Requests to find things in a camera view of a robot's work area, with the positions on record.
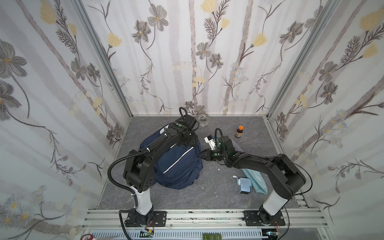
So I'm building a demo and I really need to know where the navy blue student backpack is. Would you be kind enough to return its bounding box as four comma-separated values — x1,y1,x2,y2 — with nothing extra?
138,122,203,192

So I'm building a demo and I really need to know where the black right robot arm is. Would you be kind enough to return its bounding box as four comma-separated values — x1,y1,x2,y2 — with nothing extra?
199,135,307,226

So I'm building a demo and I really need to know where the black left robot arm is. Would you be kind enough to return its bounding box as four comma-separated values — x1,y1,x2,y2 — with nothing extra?
123,121,203,226

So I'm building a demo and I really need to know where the purple cylindrical case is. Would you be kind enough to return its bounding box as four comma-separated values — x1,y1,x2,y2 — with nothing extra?
232,142,244,152

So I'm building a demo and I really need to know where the brown bottle with orange cap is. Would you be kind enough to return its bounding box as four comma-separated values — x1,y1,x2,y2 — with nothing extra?
235,126,244,138

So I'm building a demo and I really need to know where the small light blue box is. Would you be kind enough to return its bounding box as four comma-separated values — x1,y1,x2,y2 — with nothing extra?
233,176,252,195

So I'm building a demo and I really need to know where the light teal pencil pouch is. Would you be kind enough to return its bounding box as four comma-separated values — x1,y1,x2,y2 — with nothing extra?
242,169,268,195

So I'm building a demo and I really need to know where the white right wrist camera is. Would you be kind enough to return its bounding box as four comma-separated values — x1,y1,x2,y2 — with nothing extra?
204,135,217,151

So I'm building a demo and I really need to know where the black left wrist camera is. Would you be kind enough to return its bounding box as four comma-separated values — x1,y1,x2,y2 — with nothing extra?
179,115,198,130

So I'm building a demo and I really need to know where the black corrugated cable conduit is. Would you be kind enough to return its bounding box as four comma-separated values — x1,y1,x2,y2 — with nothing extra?
107,146,151,240

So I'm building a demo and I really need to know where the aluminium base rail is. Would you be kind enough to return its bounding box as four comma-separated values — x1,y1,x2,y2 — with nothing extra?
77,208,334,240

